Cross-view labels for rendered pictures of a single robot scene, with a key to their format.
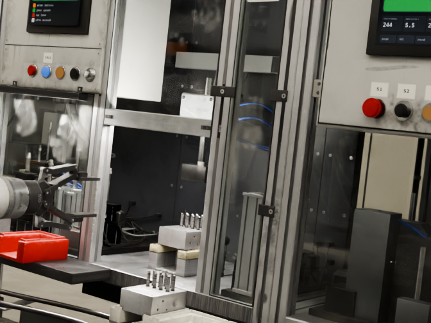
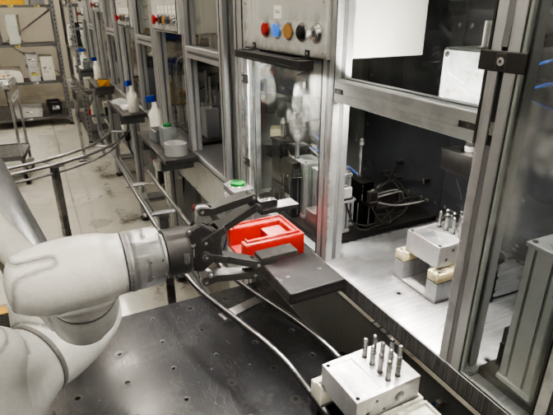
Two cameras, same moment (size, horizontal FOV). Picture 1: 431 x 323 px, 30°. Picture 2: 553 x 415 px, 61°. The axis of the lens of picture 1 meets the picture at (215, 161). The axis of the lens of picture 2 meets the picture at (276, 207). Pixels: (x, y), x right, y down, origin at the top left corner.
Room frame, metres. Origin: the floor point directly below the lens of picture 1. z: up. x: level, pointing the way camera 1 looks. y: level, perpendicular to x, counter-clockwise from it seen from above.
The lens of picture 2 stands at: (1.25, -0.02, 1.47)
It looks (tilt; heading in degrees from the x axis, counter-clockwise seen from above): 23 degrees down; 27
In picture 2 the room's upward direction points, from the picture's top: straight up
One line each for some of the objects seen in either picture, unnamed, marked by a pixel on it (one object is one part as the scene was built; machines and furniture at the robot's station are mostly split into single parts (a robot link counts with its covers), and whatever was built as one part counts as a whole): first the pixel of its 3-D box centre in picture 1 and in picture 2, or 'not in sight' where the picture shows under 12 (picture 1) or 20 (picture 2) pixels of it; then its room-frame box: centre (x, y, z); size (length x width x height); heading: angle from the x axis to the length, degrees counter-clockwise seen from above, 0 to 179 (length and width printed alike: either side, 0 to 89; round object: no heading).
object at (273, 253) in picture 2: (81, 215); (276, 252); (1.89, 0.30, 1.08); 0.07 x 0.03 x 0.01; 143
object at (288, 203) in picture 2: (85, 178); (276, 206); (1.89, 0.30, 1.16); 0.07 x 0.03 x 0.01; 143
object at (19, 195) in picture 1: (8, 197); (144, 258); (1.71, 0.43, 1.12); 0.09 x 0.06 x 0.09; 53
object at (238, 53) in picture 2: (40, 89); (271, 53); (2.29, 0.52, 1.37); 0.36 x 0.04 x 0.04; 53
